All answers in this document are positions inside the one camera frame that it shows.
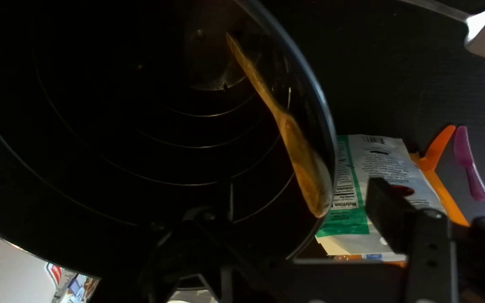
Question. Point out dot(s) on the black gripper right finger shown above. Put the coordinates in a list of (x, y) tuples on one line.
[(422, 237)]

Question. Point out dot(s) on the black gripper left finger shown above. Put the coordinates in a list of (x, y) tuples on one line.
[(199, 265)]

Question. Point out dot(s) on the wooden spoon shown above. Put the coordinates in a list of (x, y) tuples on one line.
[(310, 171)]

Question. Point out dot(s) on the black round bin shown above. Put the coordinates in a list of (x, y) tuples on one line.
[(129, 129)]

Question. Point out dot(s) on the green white carton box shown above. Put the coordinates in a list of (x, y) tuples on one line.
[(346, 233)]

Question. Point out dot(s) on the pink plastic utensil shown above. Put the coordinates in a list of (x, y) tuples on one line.
[(465, 159)]

